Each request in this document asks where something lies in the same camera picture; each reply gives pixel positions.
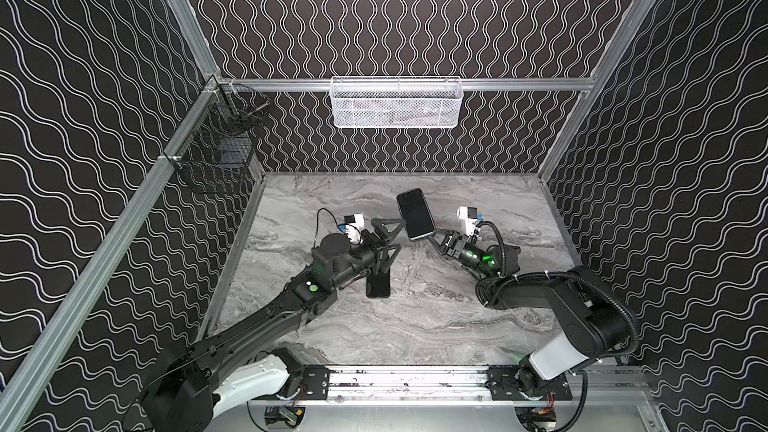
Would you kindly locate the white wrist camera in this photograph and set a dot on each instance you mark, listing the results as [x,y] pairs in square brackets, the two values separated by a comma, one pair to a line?
[470,217]
[352,226]

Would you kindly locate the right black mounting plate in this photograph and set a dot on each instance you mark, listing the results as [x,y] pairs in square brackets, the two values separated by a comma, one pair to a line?
[510,387]

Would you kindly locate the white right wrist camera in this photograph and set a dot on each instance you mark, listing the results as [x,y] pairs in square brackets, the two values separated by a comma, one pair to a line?
[470,217]

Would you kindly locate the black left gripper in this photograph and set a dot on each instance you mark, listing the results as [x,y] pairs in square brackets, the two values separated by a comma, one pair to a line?
[377,249]

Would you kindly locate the white wire mesh basket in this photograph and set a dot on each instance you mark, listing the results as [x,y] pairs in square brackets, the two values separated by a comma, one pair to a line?
[389,102]

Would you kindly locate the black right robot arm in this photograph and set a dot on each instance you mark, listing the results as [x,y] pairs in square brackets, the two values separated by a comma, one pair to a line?
[594,323]

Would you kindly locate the middle black smartphone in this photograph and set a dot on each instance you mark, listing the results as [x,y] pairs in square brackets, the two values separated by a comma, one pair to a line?
[378,285]

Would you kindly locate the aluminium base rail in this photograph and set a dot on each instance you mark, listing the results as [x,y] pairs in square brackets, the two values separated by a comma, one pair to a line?
[375,385]

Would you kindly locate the black mounting plate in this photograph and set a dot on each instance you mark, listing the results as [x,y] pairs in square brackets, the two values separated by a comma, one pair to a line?
[510,387]
[311,383]

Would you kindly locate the black phone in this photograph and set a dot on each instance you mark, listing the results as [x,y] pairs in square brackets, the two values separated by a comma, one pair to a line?
[414,210]

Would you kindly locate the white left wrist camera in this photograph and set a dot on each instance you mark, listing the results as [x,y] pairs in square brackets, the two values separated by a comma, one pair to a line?
[352,226]

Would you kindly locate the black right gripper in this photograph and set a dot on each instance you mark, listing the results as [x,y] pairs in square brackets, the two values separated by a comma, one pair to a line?
[452,245]

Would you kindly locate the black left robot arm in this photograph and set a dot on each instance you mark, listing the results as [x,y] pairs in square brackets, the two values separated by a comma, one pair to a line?
[182,392]

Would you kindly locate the black wire basket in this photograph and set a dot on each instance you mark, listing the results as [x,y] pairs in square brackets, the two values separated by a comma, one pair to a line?
[219,157]

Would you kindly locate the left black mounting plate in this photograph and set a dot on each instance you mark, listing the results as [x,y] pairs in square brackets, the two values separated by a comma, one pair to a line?
[311,383]

